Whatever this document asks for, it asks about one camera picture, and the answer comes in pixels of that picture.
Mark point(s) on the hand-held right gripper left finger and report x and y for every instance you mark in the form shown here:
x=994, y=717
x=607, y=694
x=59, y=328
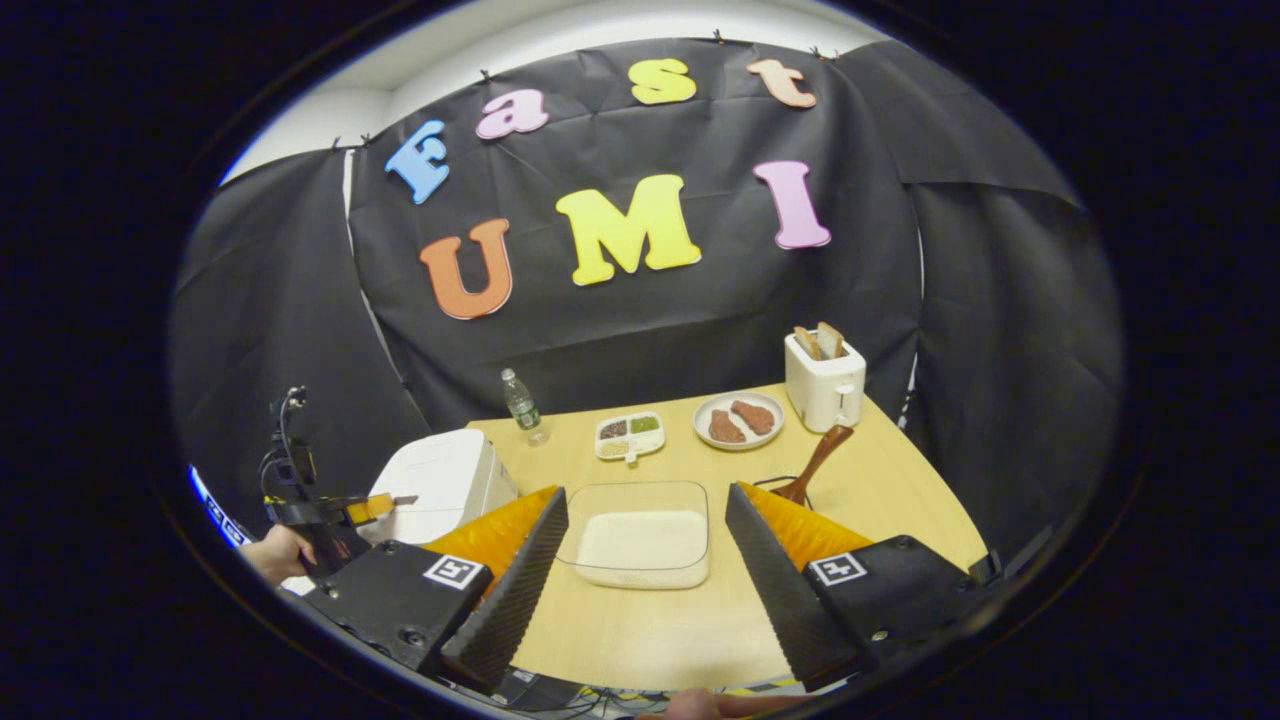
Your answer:
x=515, y=600

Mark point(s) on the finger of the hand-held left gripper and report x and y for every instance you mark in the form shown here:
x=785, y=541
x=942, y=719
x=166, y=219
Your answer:
x=368, y=510

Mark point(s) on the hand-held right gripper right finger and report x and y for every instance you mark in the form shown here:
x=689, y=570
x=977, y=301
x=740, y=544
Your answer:
x=785, y=600

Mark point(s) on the white rice cooker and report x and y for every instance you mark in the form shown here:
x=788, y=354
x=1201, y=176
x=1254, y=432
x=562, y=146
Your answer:
x=440, y=480

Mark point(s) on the wooden spoon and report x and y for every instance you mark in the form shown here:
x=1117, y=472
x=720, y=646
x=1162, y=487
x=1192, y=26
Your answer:
x=815, y=462

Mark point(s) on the computer monitor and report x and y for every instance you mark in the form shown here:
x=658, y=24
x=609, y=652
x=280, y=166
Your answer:
x=215, y=515

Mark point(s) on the round white plate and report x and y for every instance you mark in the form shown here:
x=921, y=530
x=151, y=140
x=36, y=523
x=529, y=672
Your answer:
x=775, y=438

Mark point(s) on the brown meat piece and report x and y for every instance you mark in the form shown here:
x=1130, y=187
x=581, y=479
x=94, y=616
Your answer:
x=753, y=416
x=726, y=428

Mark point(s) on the clear plastic water bottle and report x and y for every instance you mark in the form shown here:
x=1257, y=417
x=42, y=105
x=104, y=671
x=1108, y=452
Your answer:
x=522, y=410

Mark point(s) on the white divided condiment dish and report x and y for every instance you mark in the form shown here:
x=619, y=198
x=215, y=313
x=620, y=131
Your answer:
x=630, y=445

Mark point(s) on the white toaster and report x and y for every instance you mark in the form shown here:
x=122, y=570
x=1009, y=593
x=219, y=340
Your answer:
x=820, y=390

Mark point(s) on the toasted bread slice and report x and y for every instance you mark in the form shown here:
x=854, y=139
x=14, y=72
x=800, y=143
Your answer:
x=830, y=340
x=806, y=343

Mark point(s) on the black backdrop cloth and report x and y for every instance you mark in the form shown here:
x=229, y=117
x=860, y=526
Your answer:
x=650, y=330

